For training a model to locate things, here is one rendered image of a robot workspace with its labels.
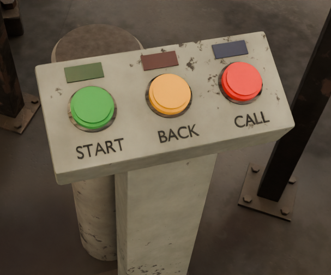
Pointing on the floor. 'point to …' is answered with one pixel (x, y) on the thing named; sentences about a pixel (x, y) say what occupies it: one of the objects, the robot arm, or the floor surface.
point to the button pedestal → (160, 142)
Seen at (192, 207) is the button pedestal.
